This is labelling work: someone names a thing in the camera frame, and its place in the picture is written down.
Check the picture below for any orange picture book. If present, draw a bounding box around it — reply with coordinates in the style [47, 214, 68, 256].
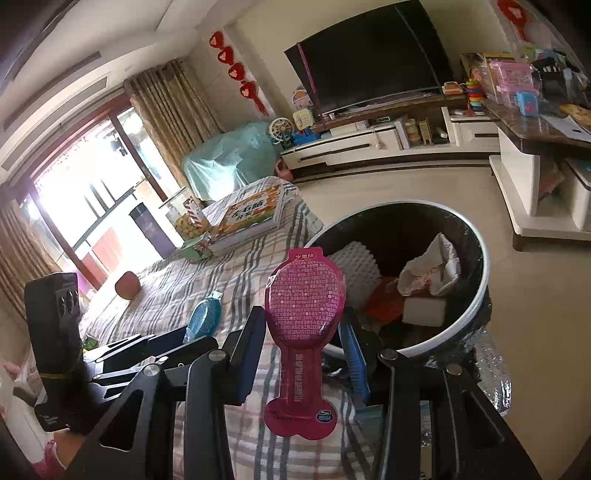
[558, 104, 591, 127]

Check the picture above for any white paper wrapper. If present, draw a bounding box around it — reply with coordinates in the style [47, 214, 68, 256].
[397, 233, 462, 297]

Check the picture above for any white red milk carton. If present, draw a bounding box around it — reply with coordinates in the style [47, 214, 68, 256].
[402, 295, 450, 326]

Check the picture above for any pink plastic pouch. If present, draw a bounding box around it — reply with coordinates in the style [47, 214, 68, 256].
[263, 248, 345, 439]

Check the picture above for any red snack wrapper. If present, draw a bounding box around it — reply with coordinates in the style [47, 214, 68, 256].
[362, 276, 409, 326]

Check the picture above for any brown patterned curtain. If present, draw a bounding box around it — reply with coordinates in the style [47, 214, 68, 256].
[0, 202, 57, 297]
[124, 59, 223, 154]

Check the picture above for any orange book box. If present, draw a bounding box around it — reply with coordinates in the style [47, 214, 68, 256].
[210, 185, 288, 252]

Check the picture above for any purple drink bottle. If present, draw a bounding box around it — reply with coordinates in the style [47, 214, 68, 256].
[129, 202, 174, 252]

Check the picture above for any red apple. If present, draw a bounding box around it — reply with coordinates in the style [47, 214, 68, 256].
[115, 271, 140, 300]

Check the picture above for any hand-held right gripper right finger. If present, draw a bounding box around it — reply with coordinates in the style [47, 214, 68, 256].
[338, 320, 541, 480]

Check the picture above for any black toy organizer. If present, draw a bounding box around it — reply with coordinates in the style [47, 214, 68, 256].
[538, 62, 575, 100]

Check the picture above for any teal cloth covered chair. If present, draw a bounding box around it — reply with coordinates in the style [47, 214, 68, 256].
[180, 120, 283, 202]

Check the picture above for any clear bubble wrap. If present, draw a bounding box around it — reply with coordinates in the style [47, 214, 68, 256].
[462, 331, 514, 417]

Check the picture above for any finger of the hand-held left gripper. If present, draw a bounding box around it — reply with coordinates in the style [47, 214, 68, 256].
[92, 335, 221, 385]
[83, 325, 191, 371]

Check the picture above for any sliding glass door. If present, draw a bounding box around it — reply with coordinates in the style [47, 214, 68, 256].
[18, 104, 185, 278]

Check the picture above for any white television cabinet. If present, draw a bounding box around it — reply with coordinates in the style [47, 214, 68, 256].
[279, 95, 505, 179]

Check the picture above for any small blue toy box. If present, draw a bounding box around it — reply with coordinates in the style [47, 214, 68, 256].
[516, 90, 540, 117]

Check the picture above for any marble top coffee table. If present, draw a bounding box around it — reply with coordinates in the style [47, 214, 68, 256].
[480, 98, 591, 251]

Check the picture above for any red heart string decoration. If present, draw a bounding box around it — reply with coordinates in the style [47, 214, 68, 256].
[497, 0, 533, 41]
[209, 31, 269, 117]

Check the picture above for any black round trash bin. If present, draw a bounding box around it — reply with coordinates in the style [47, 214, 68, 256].
[302, 200, 493, 371]

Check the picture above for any small green box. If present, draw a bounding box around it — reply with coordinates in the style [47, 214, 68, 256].
[179, 234, 214, 265]

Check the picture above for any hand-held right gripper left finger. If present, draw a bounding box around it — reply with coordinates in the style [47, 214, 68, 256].
[65, 306, 269, 480]

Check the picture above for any rainbow stacking ring toy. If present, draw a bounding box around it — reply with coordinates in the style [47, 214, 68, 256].
[464, 78, 484, 116]

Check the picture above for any blue plastic bottle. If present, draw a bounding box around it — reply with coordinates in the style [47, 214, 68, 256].
[183, 290, 225, 345]

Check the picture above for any clear cookie jar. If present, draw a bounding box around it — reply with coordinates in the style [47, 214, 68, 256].
[164, 193, 211, 241]

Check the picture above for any toy ferris wheel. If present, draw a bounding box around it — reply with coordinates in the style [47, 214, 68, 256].
[268, 117, 294, 146]

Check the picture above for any pink storage box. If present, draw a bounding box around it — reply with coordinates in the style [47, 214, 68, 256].
[488, 60, 536, 103]

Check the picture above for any black television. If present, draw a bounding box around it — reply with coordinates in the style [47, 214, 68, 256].
[283, 0, 456, 117]

